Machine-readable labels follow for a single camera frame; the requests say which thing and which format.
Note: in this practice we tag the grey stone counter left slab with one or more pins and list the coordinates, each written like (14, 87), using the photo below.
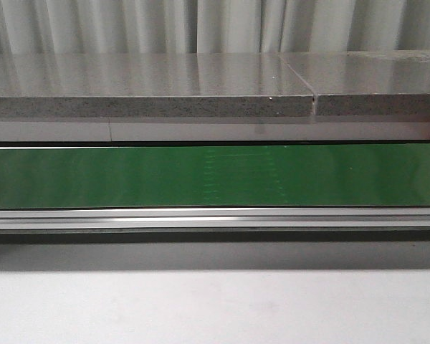
(150, 86)

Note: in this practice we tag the grey stone counter slab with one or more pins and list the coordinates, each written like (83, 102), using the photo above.
(393, 83)
(150, 86)

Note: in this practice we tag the green conveyor belt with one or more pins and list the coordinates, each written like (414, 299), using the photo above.
(242, 175)

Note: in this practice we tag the grey stone counter right slab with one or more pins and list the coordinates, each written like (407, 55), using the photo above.
(393, 83)

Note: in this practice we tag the white pleated curtain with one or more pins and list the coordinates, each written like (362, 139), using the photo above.
(212, 26)

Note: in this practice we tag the aluminium conveyor frame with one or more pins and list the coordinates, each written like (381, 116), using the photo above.
(185, 219)

